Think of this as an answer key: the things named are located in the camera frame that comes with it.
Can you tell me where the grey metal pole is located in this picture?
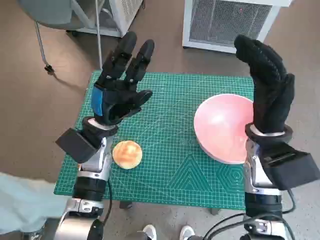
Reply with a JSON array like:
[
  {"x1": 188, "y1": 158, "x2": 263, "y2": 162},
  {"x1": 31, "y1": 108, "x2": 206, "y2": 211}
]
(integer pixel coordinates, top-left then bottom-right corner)
[{"x1": 95, "y1": 0, "x2": 103, "y2": 71}]

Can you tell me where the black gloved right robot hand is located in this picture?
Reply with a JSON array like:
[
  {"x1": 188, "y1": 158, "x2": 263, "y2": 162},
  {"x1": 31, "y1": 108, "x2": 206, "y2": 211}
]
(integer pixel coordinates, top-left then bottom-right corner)
[{"x1": 233, "y1": 34, "x2": 296, "y2": 137}]

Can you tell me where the white cabinet with mesh grille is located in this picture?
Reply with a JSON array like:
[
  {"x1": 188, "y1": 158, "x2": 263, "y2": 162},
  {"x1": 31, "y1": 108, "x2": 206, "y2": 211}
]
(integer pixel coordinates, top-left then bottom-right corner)
[{"x1": 182, "y1": 0, "x2": 292, "y2": 55}]

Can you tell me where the white wheeled cart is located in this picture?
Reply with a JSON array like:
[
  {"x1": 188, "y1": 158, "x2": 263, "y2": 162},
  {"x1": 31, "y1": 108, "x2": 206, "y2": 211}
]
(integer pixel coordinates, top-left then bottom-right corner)
[{"x1": 66, "y1": 0, "x2": 145, "y2": 38}]

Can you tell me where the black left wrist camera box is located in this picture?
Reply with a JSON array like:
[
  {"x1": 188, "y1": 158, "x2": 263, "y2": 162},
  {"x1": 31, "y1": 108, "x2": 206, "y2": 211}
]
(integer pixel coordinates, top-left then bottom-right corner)
[{"x1": 55, "y1": 127, "x2": 101, "y2": 163}]

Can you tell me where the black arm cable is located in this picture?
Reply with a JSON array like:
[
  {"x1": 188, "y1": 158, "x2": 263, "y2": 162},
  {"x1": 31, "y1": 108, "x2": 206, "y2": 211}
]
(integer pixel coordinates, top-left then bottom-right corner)
[
  {"x1": 98, "y1": 178, "x2": 113, "y2": 227},
  {"x1": 197, "y1": 212, "x2": 256, "y2": 240}
]

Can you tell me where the person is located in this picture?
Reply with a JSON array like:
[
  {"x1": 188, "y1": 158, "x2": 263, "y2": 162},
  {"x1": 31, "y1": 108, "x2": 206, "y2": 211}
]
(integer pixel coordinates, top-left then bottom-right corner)
[{"x1": 0, "y1": 171, "x2": 67, "y2": 232}]

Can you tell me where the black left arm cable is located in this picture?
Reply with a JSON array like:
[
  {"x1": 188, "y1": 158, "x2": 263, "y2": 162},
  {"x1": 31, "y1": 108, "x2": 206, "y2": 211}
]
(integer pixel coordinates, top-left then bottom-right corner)
[{"x1": 98, "y1": 178, "x2": 113, "y2": 227}]

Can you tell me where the pink bowl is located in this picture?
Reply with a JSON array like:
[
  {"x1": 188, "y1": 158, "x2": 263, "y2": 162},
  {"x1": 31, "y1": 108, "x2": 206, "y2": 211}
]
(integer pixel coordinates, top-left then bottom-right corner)
[{"x1": 193, "y1": 93, "x2": 255, "y2": 165}]

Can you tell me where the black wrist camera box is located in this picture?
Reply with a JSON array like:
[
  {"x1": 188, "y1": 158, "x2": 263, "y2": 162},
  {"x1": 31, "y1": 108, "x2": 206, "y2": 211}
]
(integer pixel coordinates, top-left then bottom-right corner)
[
  {"x1": 259, "y1": 143, "x2": 320, "y2": 192},
  {"x1": 55, "y1": 127, "x2": 101, "y2": 163}
]

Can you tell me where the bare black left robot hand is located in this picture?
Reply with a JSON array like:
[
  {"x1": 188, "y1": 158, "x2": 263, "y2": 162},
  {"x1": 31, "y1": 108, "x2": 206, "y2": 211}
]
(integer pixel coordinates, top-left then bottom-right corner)
[{"x1": 90, "y1": 31, "x2": 156, "y2": 125}]

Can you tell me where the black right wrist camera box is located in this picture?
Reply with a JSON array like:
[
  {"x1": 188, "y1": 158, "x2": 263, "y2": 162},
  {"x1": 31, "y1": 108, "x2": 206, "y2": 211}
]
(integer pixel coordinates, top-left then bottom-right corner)
[{"x1": 259, "y1": 143, "x2": 320, "y2": 192}]

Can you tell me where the grey chair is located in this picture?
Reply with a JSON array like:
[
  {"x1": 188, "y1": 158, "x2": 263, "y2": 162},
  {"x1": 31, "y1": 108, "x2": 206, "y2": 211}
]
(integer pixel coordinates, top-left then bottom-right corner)
[{"x1": 17, "y1": 0, "x2": 85, "y2": 75}]

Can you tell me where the white shoe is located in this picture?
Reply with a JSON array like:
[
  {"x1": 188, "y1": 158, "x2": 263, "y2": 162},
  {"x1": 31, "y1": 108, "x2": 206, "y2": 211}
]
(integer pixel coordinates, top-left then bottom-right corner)
[
  {"x1": 179, "y1": 225, "x2": 196, "y2": 240},
  {"x1": 142, "y1": 224, "x2": 158, "y2": 240}
]

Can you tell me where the green cutting mat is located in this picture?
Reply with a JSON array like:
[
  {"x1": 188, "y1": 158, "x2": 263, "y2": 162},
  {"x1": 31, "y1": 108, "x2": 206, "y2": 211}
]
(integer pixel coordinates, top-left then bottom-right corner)
[{"x1": 54, "y1": 70, "x2": 256, "y2": 210}]

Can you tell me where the round toy bread bun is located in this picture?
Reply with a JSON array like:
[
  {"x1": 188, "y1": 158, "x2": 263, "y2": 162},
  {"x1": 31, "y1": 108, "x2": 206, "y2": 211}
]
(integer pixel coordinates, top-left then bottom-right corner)
[{"x1": 112, "y1": 140, "x2": 143, "y2": 170}]

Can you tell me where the black right camera cable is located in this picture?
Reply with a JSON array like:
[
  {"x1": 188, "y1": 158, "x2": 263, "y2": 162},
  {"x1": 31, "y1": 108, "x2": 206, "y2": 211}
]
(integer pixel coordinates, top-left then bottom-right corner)
[{"x1": 284, "y1": 189, "x2": 297, "y2": 216}]

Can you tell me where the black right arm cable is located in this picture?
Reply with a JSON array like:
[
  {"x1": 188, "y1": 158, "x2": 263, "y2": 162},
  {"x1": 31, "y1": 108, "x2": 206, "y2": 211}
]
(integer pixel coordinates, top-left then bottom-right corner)
[{"x1": 197, "y1": 212, "x2": 256, "y2": 240}]

